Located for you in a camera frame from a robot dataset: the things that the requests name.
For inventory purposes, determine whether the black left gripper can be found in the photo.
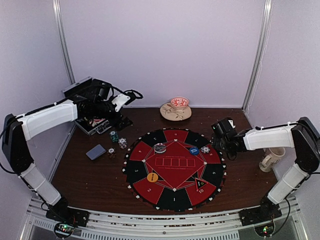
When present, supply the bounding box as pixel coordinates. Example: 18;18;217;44
94;96;133;131

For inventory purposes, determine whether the white ten poker chip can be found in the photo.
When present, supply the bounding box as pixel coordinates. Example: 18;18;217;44
200;146;211;154

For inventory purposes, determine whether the green poker chip stack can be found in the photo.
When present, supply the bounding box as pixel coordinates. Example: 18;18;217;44
109;130;119;143

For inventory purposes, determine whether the blue small blind button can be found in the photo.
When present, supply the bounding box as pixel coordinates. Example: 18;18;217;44
189;147;200;155

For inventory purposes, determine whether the blue white poker chip stack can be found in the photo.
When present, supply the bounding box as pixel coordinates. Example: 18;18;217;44
118;137;128;149

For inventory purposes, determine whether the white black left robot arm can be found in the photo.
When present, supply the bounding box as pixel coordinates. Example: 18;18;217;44
1;77;142;222

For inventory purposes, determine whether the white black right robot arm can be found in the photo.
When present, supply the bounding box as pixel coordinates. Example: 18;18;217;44
211;116;320;221

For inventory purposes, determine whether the aluminium poker chip case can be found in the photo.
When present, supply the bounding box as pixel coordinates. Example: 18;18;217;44
62;76;111;136

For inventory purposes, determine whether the blue playing card deck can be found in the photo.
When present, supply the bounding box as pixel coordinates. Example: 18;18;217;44
85;144;106;161

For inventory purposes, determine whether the black red poker chip stack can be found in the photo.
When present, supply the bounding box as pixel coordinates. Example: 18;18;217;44
107;148;116;159

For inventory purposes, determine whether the white printed ceramic mug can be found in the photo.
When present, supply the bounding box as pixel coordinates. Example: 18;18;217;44
259;147;286;173

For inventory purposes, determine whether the red patterned white bowl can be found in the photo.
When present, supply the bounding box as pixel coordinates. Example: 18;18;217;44
170;96;189;111

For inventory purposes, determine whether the round red black poker mat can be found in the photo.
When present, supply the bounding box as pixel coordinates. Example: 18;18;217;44
122;128;227;212

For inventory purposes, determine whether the cream floral ceramic plate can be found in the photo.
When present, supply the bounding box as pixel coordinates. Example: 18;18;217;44
159;102;192;122

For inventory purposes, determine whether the clear dealer button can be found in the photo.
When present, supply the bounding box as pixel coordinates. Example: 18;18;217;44
154;143;167;154

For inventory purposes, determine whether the orange big blind button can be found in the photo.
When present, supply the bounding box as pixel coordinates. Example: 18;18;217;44
146;172;159;183

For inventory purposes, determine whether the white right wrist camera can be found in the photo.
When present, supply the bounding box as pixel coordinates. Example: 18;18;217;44
228;119;236;129

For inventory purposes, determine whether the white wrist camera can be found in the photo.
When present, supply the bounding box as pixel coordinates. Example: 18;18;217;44
111;93;131;112
228;119;236;129

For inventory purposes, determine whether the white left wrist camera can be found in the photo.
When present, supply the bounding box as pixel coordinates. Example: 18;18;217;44
111;93;131;112

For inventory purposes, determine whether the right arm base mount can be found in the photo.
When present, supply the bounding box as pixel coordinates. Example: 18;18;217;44
238;196;282;226

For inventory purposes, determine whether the left aluminium corner post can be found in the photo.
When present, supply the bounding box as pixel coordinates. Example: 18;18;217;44
52;0;76;85

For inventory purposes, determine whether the aluminium corner post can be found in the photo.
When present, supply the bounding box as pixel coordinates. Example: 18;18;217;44
242;0;273;114
52;0;76;85

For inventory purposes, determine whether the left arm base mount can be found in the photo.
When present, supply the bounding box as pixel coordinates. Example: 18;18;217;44
45;196;90;227

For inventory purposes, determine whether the aluminium front rail frame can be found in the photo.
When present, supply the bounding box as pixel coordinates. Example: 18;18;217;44
24;196;305;240

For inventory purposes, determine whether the right aluminium corner post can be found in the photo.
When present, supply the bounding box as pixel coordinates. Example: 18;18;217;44
242;0;273;114

